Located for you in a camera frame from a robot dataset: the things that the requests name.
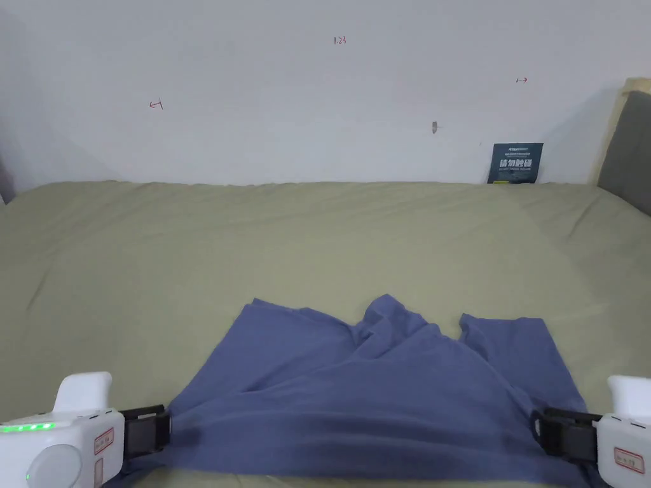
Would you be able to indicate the bed with pale green sheet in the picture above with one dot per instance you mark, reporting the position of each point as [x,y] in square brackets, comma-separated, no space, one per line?
[152,264]

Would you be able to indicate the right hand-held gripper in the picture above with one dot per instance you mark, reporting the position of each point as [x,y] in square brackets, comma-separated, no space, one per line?
[623,447]

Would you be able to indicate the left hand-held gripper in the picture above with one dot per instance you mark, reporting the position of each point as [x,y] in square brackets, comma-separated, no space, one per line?
[61,447]

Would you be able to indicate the grey padded headboard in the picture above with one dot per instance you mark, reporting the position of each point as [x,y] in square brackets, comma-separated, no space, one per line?
[628,147]

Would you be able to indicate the dark blue printed card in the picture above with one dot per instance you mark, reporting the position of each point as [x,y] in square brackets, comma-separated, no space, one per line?
[514,163]

